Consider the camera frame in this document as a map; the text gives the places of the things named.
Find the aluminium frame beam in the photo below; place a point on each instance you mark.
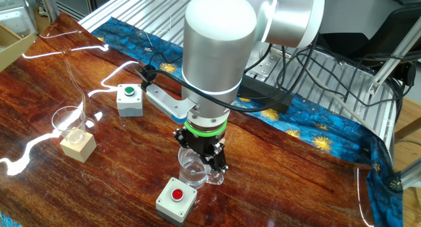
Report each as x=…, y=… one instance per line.
x=391, y=59

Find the aluminium frame post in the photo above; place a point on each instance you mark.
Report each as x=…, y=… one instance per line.
x=49, y=3

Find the green push button box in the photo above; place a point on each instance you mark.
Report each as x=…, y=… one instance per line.
x=130, y=100

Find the brown cardboard box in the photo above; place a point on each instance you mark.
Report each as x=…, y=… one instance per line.
x=13, y=49

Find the blue starry tablecloth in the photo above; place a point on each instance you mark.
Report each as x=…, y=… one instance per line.
x=329, y=125

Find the red push button box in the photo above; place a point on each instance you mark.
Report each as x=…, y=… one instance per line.
x=176, y=200

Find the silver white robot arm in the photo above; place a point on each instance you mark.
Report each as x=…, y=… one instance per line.
x=217, y=56

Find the clear mug with water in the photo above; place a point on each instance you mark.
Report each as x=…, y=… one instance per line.
x=194, y=171

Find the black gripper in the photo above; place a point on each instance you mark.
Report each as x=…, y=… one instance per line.
x=202, y=144

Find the black foam bar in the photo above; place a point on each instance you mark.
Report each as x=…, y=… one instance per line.
x=273, y=98

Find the silver metal case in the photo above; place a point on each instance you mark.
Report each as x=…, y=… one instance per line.
x=16, y=13

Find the light wooden cube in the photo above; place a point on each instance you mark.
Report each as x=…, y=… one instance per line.
x=79, y=151

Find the black office chair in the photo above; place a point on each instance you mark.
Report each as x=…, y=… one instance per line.
x=361, y=29

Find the clear empty plastic cup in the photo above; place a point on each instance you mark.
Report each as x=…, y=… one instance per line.
x=69, y=125

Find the glossy wood grain mat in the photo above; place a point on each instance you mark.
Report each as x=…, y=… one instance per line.
x=296, y=187

